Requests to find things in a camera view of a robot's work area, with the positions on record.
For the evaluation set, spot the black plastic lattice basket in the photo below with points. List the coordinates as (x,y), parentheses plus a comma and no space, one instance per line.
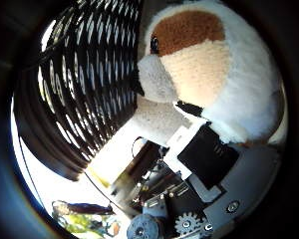
(86,83)

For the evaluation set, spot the white plush animal toy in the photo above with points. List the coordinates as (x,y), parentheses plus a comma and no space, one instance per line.
(242,83)

